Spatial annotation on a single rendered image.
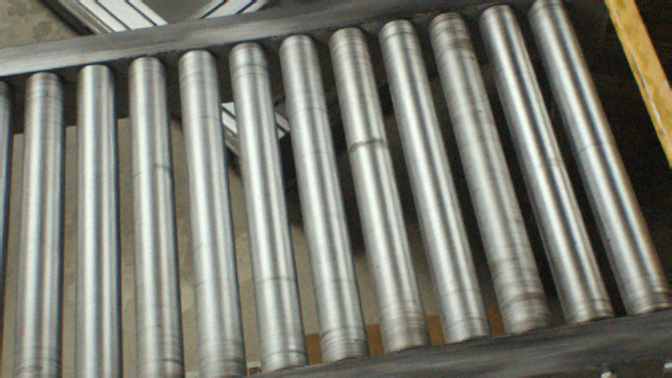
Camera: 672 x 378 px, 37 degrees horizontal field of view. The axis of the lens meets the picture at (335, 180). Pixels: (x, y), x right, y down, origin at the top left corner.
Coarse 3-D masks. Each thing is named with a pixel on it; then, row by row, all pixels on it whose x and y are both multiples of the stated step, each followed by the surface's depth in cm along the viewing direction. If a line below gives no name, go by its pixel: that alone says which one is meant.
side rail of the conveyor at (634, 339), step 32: (608, 320) 102; (640, 320) 102; (416, 352) 102; (448, 352) 102; (480, 352) 101; (512, 352) 101; (544, 352) 101; (576, 352) 101; (608, 352) 101; (640, 352) 100
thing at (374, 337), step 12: (492, 312) 191; (372, 324) 191; (432, 324) 191; (492, 324) 190; (312, 336) 191; (372, 336) 190; (432, 336) 189; (312, 348) 189; (372, 348) 189; (312, 360) 188
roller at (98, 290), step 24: (96, 72) 126; (96, 96) 123; (96, 120) 121; (96, 144) 119; (96, 168) 117; (96, 192) 115; (96, 216) 114; (96, 240) 112; (120, 240) 115; (96, 264) 110; (120, 264) 113; (96, 288) 108; (120, 288) 111; (96, 312) 107; (120, 312) 109; (96, 336) 105; (120, 336) 107; (96, 360) 104; (120, 360) 105
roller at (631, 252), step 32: (544, 0) 127; (544, 32) 125; (544, 64) 124; (576, 64) 121; (576, 96) 119; (576, 128) 117; (608, 128) 117; (576, 160) 116; (608, 160) 113; (608, 192) 111; (608, 224) 110; (640, 224) 109; (608, 256) 109; (640, 256) 106; (640, 288) 104
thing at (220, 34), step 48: (336, 0) 130; (384, 0) 129; (432, 0) 129; (480, 0) 128; (528, 0) 128; (576, 0) 129; (0, 48) 129; (48, 48) 128; (96, 48) 128; (144, 48) 127; (192, 48) 127; (480, 48) 134; (528, 48) 136
